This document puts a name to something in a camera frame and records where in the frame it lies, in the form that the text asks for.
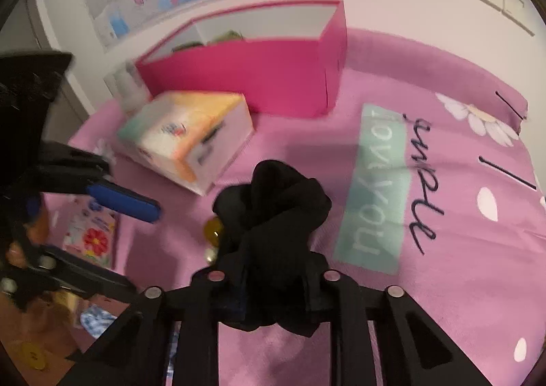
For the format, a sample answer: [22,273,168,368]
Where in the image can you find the black scrunchie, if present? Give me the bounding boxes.
[213,160,332,337]

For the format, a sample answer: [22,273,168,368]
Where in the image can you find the amber bead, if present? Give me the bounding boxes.
[203,216,224,248]

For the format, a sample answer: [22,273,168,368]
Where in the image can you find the pink cardboard box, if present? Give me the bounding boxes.
[135,0,348,118]

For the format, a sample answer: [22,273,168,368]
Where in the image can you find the flower print packet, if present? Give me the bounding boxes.
[62,196,118,270]

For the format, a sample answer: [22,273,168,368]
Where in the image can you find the blue gingham scrunchie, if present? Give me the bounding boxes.
[80,305,117,339]

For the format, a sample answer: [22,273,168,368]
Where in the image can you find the pink floral table cloth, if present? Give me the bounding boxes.
[72,30,545,385]

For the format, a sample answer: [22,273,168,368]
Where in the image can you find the left hand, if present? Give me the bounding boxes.
[8,194,50,269]

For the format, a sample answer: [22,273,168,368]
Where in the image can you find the green frog plush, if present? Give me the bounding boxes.
[172,30,244,53]

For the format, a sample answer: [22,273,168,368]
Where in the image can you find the pastel tissue pack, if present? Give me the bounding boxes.
[117,91,254,196]

